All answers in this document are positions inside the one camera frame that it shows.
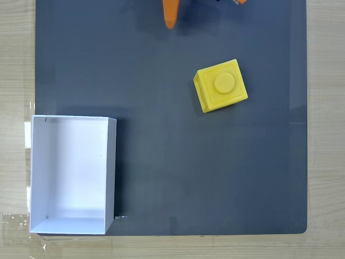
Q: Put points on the clear tape strip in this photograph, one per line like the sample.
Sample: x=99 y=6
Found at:
x=28 y=126

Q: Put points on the yellow cube block with stud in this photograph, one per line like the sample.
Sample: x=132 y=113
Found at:
x=221 y=86

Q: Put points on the white open cardboard box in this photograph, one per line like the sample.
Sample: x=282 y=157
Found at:
x=70 y=172

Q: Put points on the dark grey table mat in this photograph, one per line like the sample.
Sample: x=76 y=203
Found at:
x=172 y=162

